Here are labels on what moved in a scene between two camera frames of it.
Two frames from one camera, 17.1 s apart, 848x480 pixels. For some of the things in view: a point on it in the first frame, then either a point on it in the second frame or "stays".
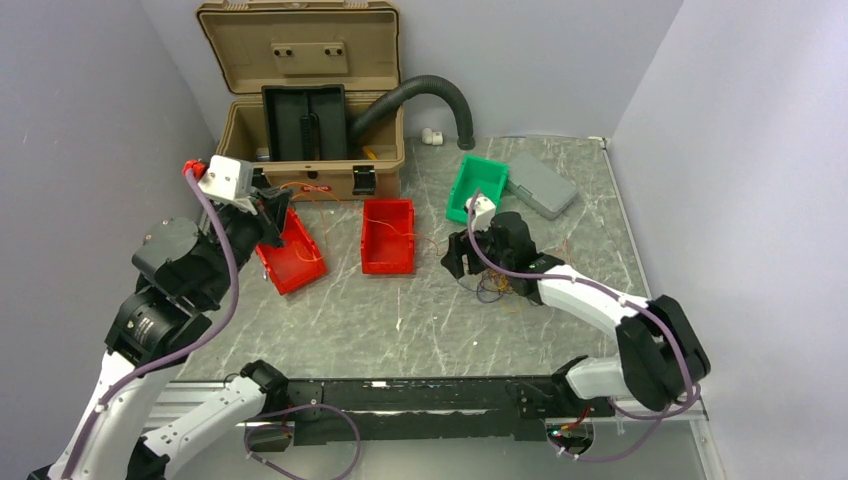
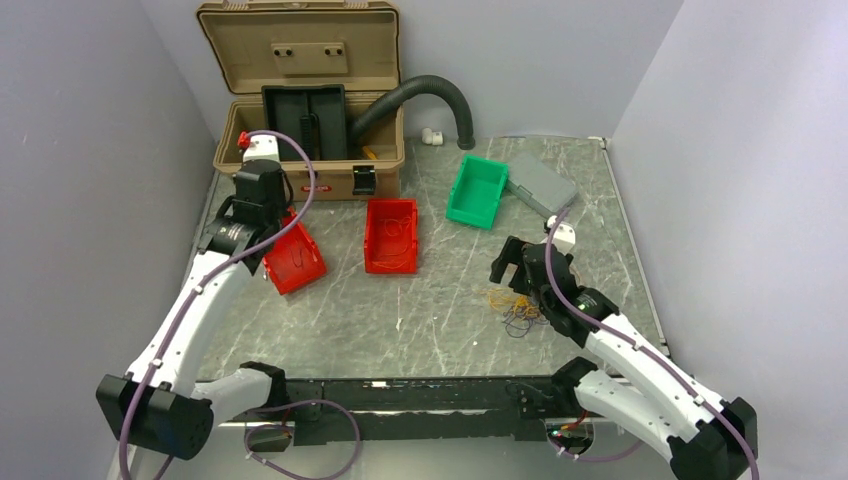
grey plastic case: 534,183 stays
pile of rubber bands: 492,281 -> 523,329
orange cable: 356,211 -> 401,231
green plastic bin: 476,174 stays
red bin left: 295,263 stays
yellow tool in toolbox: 370,153 stays
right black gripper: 459,245 -> 511,253
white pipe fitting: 430,137 stays
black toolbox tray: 306,122 stays
